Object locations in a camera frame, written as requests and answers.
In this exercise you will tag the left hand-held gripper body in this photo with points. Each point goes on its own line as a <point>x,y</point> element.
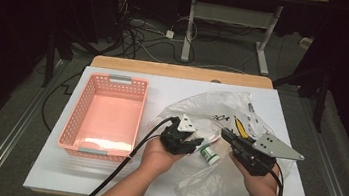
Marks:
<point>175,140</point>

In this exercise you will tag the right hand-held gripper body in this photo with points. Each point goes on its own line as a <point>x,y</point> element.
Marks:
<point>255,160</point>

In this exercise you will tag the small white tube red cap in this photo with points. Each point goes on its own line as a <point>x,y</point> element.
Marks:
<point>211,139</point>

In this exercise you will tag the white bottle green label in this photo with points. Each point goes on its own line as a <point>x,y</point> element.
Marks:
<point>209,154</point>

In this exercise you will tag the clear plastic bag yellow smiley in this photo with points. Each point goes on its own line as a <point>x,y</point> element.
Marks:
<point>205,185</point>

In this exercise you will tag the pink plastic basket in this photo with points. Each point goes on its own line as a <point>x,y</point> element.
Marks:
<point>107,110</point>

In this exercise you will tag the person's left hand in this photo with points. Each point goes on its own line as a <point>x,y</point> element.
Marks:
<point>158,158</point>

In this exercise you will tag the person's right hand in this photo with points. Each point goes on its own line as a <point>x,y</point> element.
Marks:
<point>260,187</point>

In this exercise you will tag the white table board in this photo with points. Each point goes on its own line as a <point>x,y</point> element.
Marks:
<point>170,84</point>

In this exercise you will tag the grey table grommet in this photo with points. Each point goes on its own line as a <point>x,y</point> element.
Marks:
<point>216,81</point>

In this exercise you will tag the wooden table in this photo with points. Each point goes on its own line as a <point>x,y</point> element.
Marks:
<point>182,71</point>

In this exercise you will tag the black stand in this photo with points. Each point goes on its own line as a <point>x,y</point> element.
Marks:
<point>51,59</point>
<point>321,96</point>

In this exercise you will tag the white power adapter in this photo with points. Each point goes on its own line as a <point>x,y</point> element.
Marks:
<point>170,34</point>

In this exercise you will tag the white desk frame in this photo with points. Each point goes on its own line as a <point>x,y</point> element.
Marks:
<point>189,29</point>

